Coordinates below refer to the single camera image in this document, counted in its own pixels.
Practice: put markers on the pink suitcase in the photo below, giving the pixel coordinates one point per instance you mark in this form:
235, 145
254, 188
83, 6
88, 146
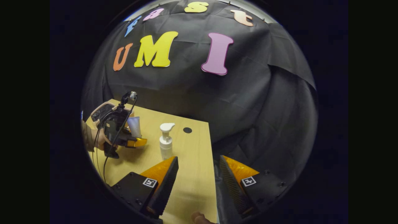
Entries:
101, 112

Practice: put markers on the white pump bottle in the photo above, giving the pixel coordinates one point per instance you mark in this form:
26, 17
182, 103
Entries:
166, 146

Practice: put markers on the black backdrop cloth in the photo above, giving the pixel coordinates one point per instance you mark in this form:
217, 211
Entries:
248, 109

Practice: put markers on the black table grommet hole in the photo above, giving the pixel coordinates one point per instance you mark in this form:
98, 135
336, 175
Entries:
187, 130

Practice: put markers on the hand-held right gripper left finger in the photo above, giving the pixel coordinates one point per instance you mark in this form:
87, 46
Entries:
166, 183

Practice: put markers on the white skincare tube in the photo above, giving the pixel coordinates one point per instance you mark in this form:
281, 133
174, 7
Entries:
135, 127

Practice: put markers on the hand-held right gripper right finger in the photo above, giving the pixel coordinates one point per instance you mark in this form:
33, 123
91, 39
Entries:
231, 183

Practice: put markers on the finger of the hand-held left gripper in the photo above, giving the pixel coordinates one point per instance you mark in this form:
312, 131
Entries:
136, 142

